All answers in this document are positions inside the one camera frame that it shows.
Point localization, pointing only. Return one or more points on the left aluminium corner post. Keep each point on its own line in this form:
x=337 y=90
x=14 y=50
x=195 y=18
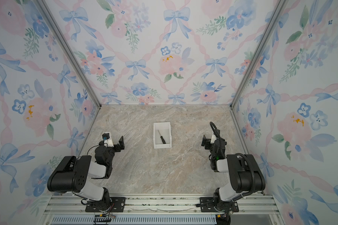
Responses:
x=52 y=23

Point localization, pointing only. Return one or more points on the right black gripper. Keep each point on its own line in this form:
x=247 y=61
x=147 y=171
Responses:
x=208 y=141

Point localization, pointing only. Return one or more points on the black screwdriver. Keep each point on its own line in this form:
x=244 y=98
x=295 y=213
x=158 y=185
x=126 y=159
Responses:
x=161 y=137

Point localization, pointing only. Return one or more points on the aluminium mounting rail frame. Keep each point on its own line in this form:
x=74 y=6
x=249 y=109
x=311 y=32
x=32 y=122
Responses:
x=162 y=209

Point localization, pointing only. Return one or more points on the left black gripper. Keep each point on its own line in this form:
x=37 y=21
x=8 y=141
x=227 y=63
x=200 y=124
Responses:
x=118 y=148

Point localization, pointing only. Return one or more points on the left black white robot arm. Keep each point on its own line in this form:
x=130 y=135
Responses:
x=75 y=175

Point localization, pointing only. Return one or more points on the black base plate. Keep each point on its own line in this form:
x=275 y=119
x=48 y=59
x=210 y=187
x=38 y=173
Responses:
x=209 y=204
x=113 y=204

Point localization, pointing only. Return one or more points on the right aluminium corner post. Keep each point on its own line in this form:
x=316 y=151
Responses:
x=277 y=12

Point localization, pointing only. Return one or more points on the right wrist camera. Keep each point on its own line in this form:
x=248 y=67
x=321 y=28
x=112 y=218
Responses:
x=213 y=139

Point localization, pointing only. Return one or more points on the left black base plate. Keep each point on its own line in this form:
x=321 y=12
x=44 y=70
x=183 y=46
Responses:
x=113 y=204

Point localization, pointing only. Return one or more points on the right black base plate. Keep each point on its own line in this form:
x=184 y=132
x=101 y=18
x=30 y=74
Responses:
x=209 y=204

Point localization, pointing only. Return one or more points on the white plastic bin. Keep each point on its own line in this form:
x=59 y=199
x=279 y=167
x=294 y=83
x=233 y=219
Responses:
x=165 y=129

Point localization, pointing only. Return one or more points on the aluminium corner post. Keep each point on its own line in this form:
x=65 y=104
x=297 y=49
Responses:
x=277 y=12
x=52 y=23

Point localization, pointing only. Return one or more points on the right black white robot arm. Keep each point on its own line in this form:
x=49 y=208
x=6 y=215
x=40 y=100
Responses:
x=245 y=177

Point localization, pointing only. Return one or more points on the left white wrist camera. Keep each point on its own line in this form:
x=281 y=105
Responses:
x=107 y=139

